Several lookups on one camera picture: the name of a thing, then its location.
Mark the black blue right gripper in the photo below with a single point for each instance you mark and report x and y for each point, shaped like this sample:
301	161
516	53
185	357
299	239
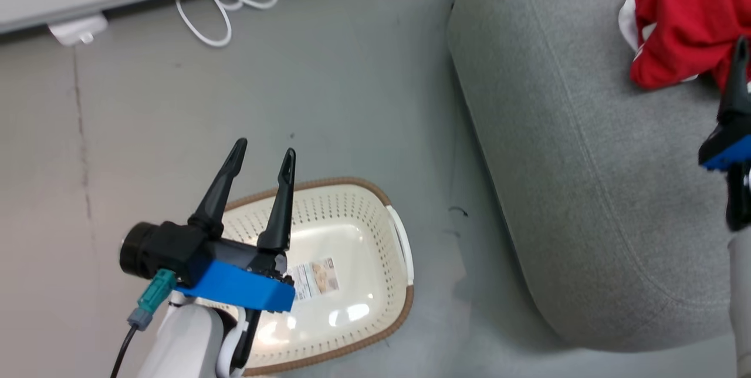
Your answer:
736	149

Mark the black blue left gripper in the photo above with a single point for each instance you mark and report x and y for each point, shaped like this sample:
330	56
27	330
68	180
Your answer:
234	281

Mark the red knit Bulls sweater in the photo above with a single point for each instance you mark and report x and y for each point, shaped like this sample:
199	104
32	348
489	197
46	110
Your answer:
692	8

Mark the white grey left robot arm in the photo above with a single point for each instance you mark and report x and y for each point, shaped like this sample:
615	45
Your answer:
182	343

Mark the printed basket label sticker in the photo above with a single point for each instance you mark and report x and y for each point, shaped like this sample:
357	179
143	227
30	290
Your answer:
317	278

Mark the cream perforated laundry basket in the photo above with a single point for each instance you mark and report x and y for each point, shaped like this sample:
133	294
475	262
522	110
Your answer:
352	231

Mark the grey fabric sofa seat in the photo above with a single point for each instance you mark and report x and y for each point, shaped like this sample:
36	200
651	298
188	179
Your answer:
587	161

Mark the red white shiny jersey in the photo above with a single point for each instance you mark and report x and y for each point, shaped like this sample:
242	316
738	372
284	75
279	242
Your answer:
626	20

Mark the white power adapter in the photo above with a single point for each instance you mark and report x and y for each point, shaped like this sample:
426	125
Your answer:
76	30

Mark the black cylindrical wrist camera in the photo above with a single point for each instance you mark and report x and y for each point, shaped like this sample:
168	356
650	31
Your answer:
144	249

